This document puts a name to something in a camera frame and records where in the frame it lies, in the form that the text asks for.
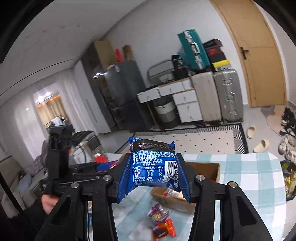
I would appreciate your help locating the yellow and black bag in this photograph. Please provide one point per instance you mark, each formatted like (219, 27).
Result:
(289, 180)

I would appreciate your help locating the teal suitcase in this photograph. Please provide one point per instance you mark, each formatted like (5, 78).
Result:
(193, 49)

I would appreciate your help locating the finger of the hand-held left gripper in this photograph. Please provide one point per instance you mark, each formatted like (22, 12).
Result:
(92, 177)
(101, 165)

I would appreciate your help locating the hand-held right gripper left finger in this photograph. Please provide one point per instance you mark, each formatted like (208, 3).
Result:
(123, 183)

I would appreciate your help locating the wooden door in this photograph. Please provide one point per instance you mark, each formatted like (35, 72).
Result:
(261, 58)

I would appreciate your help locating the white curtain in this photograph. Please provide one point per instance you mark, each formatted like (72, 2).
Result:
(76, 97)

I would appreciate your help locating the beige slipper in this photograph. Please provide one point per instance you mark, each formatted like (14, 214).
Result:
(251, 131)
(261, 146)

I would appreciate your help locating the person's left hand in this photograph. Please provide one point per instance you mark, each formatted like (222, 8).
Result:
(49, 202)

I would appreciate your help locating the silver framed mirror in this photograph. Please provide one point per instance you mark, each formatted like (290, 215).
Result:
(159, 71)

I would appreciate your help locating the brown paper bag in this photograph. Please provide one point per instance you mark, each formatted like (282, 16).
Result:
(128, 52)

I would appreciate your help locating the grey refrigerator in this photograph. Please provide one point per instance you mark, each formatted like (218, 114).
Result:
(124, 92)

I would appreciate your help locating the person's left forearm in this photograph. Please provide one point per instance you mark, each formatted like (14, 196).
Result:
(34, 220)

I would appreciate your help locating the brown cardboard box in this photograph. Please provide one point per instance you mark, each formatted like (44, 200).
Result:
(208, 171)

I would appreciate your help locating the pile of shoes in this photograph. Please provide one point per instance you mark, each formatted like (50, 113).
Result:
(288, 134)

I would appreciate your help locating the orange-red chocolate packet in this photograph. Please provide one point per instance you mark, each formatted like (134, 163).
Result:
(164, 230)

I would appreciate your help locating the dark tall cabinet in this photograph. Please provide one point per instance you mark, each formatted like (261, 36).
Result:
(97, 97)

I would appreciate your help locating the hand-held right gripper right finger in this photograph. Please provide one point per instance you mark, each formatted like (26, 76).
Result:
(186, 185)

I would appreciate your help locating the blue cookie packet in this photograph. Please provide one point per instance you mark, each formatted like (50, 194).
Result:
(150, 166)

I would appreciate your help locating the round floor mat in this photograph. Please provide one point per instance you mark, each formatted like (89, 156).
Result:
(272, 118)

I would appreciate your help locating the yellow and black shoe box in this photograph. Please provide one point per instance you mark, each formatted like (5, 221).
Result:
(220, 64)

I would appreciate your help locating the white drawer desk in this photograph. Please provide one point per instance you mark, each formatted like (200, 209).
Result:
(187, 104)

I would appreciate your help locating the silver suitcase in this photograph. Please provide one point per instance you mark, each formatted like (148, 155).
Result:
(229, 95)

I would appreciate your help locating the purple candy packet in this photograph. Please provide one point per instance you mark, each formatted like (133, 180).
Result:
(158, 213)

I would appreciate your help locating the teal checked tablecloth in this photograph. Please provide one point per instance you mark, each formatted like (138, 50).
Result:
(242, 173)

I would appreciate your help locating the dotted floor rug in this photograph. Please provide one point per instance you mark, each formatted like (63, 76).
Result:
(196, 141)

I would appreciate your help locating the beige suitcase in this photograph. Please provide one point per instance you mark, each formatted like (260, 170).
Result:
(205, 97)

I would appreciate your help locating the red and black shoe box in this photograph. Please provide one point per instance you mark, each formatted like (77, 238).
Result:
(215, 52)

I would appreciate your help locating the grey and white laundry basket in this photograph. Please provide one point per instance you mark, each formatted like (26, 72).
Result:
(166, 113)

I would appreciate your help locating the red gift bag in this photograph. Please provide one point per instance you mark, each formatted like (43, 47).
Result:
(100, 159)

